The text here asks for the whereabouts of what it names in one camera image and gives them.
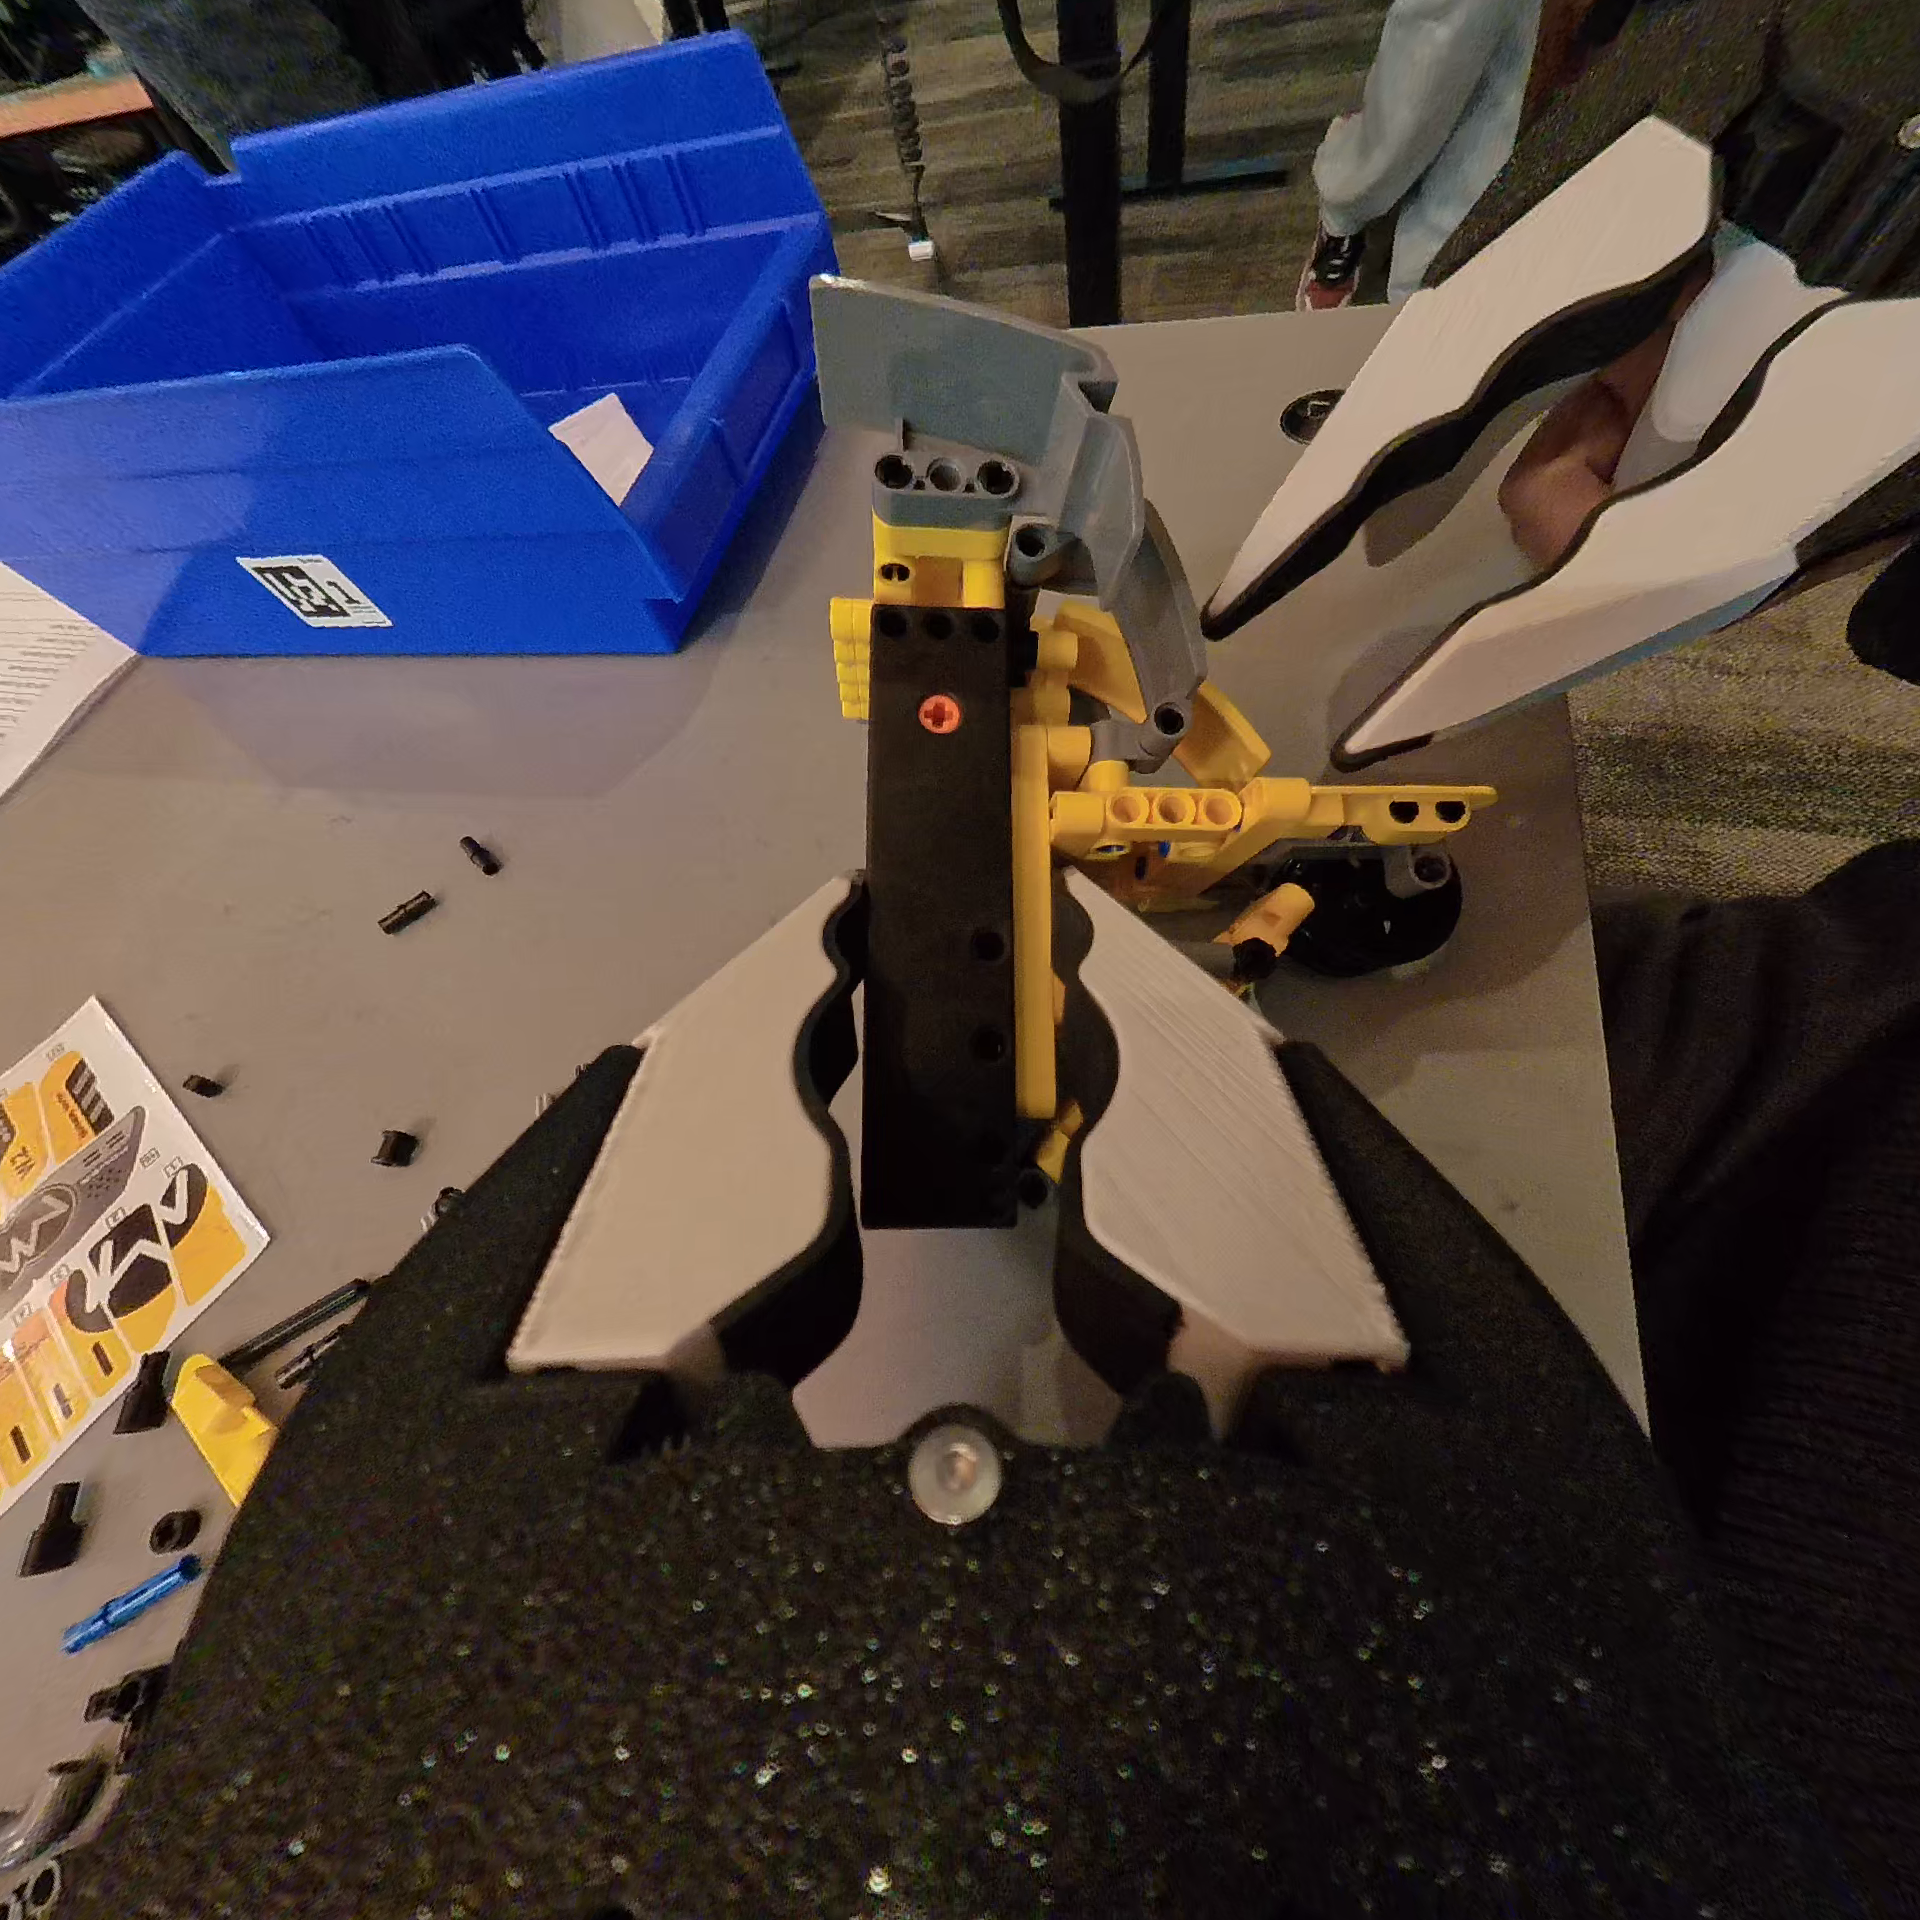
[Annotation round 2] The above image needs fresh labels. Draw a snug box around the person's right hand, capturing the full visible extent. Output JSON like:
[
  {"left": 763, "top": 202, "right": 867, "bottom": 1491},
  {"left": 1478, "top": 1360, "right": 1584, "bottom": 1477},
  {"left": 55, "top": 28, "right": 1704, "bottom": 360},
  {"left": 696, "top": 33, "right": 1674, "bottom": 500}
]
[{"left": 1496, "top": 275, "right": 1704, "bottom": 559}]

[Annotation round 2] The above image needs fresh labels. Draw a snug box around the white paper slip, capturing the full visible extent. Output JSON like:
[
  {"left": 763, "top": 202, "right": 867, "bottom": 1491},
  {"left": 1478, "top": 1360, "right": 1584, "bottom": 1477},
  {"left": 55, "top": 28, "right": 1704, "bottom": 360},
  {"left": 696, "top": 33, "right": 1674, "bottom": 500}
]
[{"left": 545, "top": 394, "right": 658, "bottom": 508}]

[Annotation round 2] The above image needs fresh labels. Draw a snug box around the printed paper sheet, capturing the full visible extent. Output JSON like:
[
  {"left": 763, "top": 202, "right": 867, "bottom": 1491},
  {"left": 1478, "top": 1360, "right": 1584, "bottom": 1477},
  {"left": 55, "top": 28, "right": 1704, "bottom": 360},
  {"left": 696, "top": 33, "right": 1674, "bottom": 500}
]
[{"left": 0, "top": 561, "right": 140, "bottom": 799}]

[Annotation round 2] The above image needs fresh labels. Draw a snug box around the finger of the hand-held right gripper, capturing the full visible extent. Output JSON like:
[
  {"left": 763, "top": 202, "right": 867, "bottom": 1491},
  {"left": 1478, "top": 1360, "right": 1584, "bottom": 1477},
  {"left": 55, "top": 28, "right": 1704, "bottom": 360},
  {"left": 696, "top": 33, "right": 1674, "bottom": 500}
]
[
  {"left": 1325, "top": 273, "right": 1920, "bottom": 769},
  {"left": 1200, "top": 115, "right": 1724, "bottom": 643}
]

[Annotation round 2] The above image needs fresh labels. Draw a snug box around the pile of brick parts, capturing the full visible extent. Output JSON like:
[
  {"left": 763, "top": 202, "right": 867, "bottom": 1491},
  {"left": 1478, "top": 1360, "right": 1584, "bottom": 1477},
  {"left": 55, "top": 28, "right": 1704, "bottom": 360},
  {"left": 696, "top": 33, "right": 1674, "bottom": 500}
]
[{"left": 0, "top": 1183, "right": 467, "bottom": 1920}]

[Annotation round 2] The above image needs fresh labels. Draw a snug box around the coiled black cable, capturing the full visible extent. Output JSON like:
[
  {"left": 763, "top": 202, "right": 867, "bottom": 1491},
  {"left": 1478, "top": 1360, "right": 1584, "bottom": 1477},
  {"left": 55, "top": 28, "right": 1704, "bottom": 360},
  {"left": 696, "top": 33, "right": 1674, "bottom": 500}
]
[{"left": 882, "top": 36, "right": 944, "bottom": 293}]

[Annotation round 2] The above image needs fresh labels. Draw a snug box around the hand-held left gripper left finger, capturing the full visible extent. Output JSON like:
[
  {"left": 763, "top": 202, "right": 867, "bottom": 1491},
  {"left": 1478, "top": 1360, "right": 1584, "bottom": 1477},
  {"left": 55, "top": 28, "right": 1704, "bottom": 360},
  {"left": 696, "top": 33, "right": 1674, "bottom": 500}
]
[{"left": 505, "top": 873, "right": 872, "bottom": 1420}]

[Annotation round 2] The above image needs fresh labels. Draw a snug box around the black desk leg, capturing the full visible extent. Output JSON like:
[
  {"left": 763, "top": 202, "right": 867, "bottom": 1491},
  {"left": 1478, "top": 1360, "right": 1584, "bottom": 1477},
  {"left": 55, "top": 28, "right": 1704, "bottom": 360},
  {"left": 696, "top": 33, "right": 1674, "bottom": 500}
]
[{"left": 1049, "top": 0, "right": 1296, "bottom": 330}]

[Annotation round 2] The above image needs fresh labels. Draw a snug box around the yellow brick vehicle model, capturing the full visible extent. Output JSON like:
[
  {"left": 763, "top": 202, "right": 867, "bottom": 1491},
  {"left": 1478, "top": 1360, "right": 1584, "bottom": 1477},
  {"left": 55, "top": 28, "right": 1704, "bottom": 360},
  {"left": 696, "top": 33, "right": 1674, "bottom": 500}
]
[{"left": 810, "top": 273, "right": 1501, "bottom": 1232}]

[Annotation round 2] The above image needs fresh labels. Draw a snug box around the yellow black sticker sheet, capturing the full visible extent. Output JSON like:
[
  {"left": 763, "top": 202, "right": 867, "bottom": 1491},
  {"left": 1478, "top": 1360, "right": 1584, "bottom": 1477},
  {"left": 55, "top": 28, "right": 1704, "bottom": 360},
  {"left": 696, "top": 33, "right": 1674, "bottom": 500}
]
[{"left": 0, "top": 996, "right": 274, "bottom": 1518}]

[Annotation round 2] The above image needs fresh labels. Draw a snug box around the blue plastic bin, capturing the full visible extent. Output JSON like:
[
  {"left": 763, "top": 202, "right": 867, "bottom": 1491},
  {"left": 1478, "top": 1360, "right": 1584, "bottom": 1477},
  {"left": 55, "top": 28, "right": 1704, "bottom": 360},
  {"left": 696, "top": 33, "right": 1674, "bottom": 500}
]
[{"left": 0, "top": 30, "right": 840, "bottom": 660}]

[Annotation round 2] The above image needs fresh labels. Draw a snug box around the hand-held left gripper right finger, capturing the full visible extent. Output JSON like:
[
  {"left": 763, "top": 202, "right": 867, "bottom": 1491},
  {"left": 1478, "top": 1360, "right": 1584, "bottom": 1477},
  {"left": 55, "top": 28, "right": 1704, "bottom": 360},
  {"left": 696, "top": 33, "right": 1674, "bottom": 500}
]
[{"left": 1049, "top": 865, "right": 1415, "bottom": 1427}]

